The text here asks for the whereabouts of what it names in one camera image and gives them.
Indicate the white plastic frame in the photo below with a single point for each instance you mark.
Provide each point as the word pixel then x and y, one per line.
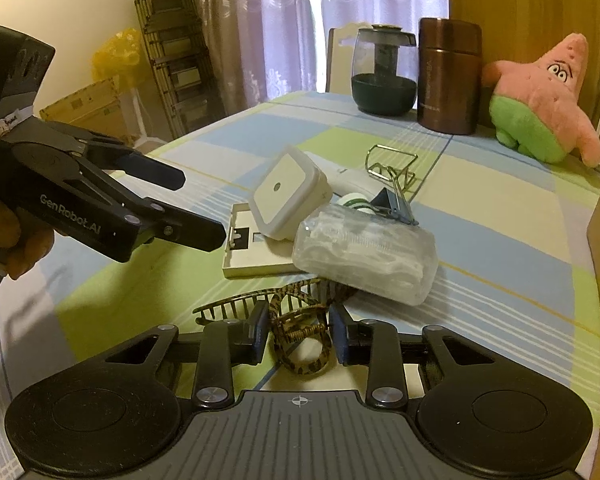
pixel 260 263

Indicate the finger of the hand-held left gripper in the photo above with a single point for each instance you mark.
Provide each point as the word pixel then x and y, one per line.
pixel 195 230
pixel 150 170

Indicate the sheer patterned curtain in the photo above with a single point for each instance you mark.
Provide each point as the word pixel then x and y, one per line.
pixel 260 20

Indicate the brown metal thermos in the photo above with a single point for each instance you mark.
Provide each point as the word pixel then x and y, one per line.
pixel 447 85

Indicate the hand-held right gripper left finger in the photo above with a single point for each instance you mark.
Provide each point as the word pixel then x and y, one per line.
pixel 258 331

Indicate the green and white roll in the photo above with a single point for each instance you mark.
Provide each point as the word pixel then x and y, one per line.
pixel 355 202

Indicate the clear plastic box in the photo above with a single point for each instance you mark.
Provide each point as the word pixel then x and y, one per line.
pixel 370 255

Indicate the leopard print hair claw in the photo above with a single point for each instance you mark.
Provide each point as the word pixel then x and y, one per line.
pixel 281 305

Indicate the glass teapot with dark base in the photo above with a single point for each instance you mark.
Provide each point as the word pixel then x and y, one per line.
pixel 382 92

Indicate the white square night light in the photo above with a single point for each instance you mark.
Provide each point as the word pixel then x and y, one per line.
pixel 285 185

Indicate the blue binder clip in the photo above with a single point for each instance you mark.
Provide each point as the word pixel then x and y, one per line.
pixel 387 201

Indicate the white wooden chair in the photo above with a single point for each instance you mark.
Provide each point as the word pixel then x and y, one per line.
pixel 339 60

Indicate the yellow plastic bag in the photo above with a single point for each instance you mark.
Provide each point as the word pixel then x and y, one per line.
pixel 117 55

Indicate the person's left hand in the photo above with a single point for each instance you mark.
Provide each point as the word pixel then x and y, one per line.
pixel 25 247

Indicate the black folding step ladder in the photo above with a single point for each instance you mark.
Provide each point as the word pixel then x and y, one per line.
pixel 177 60

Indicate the pink starfish plush toy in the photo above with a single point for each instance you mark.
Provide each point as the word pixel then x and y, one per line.
pixel 535 90

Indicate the checkered tablecloth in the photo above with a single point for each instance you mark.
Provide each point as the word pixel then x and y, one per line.
pixel 480 260

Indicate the white flat device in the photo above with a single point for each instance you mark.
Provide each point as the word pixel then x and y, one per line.
pixel 345 177

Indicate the light cardboard box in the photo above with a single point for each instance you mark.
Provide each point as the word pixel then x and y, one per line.
pixel 90 105

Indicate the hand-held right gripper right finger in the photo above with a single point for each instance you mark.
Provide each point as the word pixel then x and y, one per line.
pixel 338 334

